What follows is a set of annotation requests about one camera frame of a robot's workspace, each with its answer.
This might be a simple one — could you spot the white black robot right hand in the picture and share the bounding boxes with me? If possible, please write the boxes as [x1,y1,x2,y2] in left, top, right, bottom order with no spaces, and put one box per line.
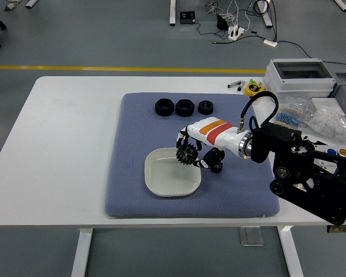
[175,117,245,174]

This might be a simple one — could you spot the clear bag of blue resistors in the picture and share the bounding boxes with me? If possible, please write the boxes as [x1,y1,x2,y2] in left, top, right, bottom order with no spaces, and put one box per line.
[273,96,315,129]

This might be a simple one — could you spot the black power adapter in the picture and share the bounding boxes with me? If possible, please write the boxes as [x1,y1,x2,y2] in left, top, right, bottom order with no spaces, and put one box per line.
[216,14,229,31]

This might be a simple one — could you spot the large black gear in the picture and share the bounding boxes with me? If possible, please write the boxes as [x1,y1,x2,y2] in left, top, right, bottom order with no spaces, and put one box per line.
[175,143,199,166]

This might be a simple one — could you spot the grey coloured-button control box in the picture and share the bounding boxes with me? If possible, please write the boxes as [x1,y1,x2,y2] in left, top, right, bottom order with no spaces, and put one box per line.
[313,143,346,174]

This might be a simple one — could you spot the yellow tape measure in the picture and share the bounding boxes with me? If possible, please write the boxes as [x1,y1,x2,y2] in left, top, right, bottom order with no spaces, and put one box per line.
[244,82,266,98]

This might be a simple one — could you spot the black handheld device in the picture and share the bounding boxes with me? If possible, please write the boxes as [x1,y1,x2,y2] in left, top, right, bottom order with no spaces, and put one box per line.
[179,10,196,25]

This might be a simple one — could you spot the white table leg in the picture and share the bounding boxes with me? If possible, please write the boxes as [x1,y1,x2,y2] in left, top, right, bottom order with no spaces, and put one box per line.
[278,226,305,277]
[71,228,93,277]

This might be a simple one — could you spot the white power strip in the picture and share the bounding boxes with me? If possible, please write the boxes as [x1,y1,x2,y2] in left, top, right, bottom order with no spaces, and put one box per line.
[228,25,245,40]

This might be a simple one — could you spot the grey electrical enclosure box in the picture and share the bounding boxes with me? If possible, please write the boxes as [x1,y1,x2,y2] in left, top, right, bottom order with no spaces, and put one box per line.
[264,58,337,104]

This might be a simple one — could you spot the clear plastic floor piece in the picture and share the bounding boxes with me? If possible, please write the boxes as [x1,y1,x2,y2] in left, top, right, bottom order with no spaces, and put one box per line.
[238,226,265,247]

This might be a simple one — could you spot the white square plate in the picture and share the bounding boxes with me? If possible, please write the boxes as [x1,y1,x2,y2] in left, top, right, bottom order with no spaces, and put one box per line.
[144,147,202,199]

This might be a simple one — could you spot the long black floor cable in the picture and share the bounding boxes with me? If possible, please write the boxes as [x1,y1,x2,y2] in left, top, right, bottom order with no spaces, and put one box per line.
[276,40,346,73]

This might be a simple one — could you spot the small black hex nut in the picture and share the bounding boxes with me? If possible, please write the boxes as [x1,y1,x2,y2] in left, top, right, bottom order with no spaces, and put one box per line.
[198,99,214,115]

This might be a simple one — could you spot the large black hex nut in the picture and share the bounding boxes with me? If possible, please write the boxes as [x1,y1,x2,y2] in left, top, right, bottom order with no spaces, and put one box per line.
[175,98,194,117]
[155,98,174,117]

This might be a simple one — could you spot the white flat box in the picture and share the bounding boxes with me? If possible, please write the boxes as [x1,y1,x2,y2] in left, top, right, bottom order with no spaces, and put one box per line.
[310,97,345,116]

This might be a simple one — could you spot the blue-grey quilted mat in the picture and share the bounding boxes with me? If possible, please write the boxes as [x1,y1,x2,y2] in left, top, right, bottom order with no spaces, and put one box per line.
[104,92,280,219]

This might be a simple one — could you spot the clear bag of plastic parts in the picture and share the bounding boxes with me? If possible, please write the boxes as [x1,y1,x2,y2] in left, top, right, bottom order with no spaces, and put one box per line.
[305,106,346,145]

